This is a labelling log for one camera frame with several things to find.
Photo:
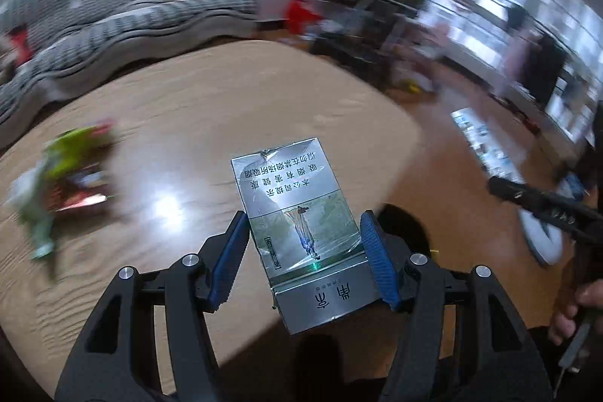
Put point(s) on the grey striped sofa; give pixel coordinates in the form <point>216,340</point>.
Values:
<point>117,11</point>

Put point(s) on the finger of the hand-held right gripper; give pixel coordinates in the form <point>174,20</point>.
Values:
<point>556,209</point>

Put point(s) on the yellow toy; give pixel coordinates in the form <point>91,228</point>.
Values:
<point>414,88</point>

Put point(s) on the silver cigarette pack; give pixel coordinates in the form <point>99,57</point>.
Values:
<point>292,195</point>

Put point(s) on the person's right hand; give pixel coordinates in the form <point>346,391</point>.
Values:
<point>591,296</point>

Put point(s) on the green snack wrapper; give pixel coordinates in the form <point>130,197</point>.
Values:
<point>61,152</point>

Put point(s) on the hanging dark clothing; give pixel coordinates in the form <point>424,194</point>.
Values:
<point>541,63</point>

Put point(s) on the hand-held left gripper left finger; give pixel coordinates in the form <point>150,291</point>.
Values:
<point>231,263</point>

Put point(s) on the white round object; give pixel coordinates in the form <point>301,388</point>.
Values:
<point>541,242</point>

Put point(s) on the red plastic bag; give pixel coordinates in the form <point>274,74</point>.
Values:
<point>301,16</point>

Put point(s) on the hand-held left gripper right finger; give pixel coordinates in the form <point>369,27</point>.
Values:
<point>377,263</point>

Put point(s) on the red foil wrapper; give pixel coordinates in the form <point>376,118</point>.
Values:
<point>82,195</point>

